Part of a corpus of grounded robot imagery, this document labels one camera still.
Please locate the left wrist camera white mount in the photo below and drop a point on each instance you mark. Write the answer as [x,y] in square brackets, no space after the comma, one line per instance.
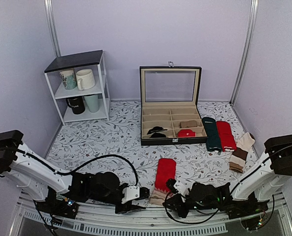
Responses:
[130,193]

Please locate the rolled black sock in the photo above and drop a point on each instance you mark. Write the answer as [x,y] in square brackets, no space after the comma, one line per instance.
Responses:
[157,132]

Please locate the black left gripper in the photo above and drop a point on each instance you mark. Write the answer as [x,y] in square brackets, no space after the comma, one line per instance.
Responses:
[128,207]

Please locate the left metal corner post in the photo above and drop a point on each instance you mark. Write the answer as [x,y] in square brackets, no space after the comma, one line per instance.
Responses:
[52,27]

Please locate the red and beige sock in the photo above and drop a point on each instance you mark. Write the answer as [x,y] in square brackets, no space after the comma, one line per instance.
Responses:
[166,170]

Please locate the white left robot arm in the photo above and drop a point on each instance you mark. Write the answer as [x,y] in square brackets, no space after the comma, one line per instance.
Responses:
[56,191]

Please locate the rolled red sock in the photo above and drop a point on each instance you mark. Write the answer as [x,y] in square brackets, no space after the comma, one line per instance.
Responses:
[186,133]

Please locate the aluminium front frame rail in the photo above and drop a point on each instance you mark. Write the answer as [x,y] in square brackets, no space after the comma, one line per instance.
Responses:
[100,220]

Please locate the white shelf with black top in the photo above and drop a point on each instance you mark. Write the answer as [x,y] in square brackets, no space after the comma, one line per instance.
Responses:
[93,60]

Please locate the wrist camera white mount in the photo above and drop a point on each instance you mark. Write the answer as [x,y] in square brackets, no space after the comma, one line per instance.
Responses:
[181,188]
[130,193]

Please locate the dark green sock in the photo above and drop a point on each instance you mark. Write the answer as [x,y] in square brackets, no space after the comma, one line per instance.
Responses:
[213,142]

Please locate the black compartment storage box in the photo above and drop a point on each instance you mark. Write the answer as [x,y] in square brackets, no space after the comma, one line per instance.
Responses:
[169,95]

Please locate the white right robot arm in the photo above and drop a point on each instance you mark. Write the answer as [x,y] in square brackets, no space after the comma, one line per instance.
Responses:
[249,195]

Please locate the rolled brown sock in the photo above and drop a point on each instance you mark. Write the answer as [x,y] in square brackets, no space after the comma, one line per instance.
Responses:
[190,124]

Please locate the black mug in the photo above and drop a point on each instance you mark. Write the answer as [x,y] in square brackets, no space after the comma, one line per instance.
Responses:
[76,104]

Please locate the red sock with white band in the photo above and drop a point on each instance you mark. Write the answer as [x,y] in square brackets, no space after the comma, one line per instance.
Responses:
[226,137]

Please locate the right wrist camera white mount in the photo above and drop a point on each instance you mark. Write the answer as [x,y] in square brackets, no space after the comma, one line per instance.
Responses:
[181,188]

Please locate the metal corner post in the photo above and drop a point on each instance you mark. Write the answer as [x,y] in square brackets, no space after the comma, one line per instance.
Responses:
[246,49]
[52,27]

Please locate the light green tumbler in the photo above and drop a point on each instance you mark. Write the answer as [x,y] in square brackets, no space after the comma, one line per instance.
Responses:
[92,102]

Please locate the white mug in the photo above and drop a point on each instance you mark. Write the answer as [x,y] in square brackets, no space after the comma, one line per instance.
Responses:
[85,79]

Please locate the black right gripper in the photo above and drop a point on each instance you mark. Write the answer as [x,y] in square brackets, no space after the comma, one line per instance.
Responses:
[176,202]

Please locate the right metal corner post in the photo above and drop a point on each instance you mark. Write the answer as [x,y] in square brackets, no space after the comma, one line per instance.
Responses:
[246,49]

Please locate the cream and brown sock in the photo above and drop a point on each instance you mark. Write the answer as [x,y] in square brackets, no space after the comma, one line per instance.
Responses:
[238,158]

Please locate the teal patterned mug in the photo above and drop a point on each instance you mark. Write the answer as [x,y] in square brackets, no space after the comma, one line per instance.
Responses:
[68,79]

